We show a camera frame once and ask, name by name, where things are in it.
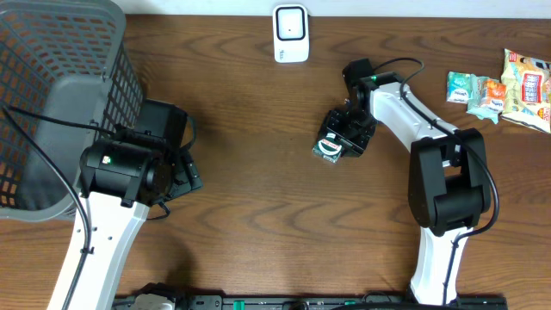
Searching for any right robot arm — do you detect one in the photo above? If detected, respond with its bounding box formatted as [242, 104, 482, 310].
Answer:
[313, 72, 492, 306]

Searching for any large white snack bag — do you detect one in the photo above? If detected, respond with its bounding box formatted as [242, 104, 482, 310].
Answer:
[501, 49, 550, 133]

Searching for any orange tissue pack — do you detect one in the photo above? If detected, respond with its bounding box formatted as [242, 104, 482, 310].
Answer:
[480, 78, 506, 112]

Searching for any white barcode scanner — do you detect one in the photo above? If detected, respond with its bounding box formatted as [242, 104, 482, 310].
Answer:
[272, 3, 310, 63]

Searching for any grey plastic mesh basket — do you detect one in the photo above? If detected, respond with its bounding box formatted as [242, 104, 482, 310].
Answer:
[1, 0, 144, 222]

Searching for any green tissue pack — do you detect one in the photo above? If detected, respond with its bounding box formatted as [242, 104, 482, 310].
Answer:
[446, 71, 473, 104]

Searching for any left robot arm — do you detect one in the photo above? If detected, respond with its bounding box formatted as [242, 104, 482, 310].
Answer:
[48, 127, 202, 309]

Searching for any teal small snack packet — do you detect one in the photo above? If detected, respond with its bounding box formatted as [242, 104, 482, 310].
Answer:
[467, 74, 499, 124]

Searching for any dark green round-label box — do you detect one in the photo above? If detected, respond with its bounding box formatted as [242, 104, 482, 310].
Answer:
[313, 133, 343, 164]

